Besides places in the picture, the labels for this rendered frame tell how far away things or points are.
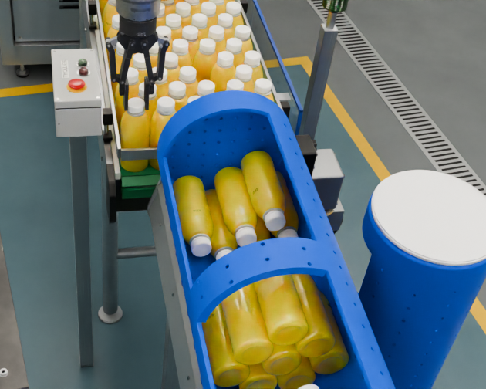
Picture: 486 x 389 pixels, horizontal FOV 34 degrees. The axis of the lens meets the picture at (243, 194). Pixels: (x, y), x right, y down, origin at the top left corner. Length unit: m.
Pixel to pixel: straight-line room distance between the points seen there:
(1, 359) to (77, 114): 0.66
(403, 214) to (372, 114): 2.07
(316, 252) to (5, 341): 0.51
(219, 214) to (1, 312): 0.49
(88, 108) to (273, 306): 0.70
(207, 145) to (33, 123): 1.90
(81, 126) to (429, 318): 0.86
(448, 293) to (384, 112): 2.16
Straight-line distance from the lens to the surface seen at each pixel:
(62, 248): 2.91
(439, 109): 3.87
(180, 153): 1.63
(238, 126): 1.61
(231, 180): 1.57
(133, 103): 1.76
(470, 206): 1.74
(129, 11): 1.59
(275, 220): 1.48
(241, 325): 1.28
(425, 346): 1.80
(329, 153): 2.04
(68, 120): 1.76
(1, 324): 1.32
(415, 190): 1.73
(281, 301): 1.27
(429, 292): 1.66
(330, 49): 2.09
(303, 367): 1.37
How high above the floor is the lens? 2.13
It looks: 43 degrees down
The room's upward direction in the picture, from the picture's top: 9 degrees clockwise
